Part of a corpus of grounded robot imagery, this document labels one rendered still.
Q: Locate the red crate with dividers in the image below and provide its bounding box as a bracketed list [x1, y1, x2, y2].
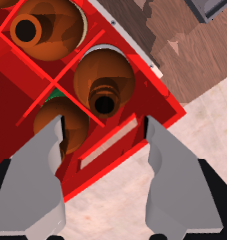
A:
[0, 0, 187, 202]

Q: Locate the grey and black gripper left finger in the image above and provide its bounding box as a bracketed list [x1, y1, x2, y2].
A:
[0, 115, 66, 240]

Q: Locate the grey square tray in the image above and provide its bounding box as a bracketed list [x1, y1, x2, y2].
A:
[184, 0, 227, 24]

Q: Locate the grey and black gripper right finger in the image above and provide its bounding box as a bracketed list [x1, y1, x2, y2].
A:
[144, 115, 227, 240]

